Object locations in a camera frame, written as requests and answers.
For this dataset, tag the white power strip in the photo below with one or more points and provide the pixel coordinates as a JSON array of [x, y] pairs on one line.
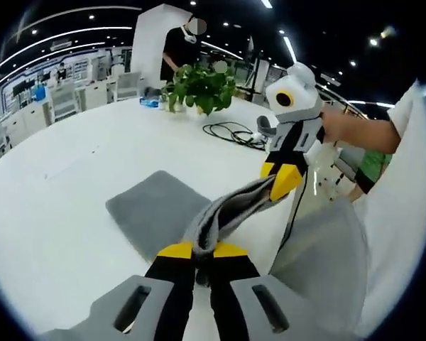
[[258, 138]]

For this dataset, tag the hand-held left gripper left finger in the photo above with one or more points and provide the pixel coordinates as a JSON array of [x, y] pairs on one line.
[[170, 284]]

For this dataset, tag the blue box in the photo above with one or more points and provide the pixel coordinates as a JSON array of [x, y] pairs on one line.
[[40, 94]]

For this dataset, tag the green potted plant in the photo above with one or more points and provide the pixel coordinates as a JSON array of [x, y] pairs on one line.
[[202, 89]]

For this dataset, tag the white square pillar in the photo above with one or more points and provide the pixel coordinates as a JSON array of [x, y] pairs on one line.
[[149, 53]]

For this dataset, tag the person's right hand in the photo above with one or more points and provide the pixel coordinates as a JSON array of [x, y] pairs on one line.
[[332, 126]]

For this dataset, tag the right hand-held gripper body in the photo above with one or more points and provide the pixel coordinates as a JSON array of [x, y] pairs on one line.
[[298, 99]]

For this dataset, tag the grey towel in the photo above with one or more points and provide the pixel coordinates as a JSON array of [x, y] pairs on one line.
[[156, 202]]

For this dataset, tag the grey-blue curved object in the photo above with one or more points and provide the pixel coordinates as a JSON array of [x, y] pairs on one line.
[[266, 128]]

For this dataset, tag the grey bag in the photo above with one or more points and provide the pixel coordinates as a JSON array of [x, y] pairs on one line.
[[152, 92]]

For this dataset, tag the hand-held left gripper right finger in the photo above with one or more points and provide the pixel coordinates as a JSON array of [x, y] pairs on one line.
[[234, 302]]

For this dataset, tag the white mesh office chair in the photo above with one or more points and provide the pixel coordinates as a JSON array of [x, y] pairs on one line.
[[129, 87], [64, 103]]

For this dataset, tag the blue packet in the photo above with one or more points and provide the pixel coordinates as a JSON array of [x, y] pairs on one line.
[[149, 102]]

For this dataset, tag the person's white shirt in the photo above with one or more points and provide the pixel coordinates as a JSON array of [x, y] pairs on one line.
[[394, 231]]

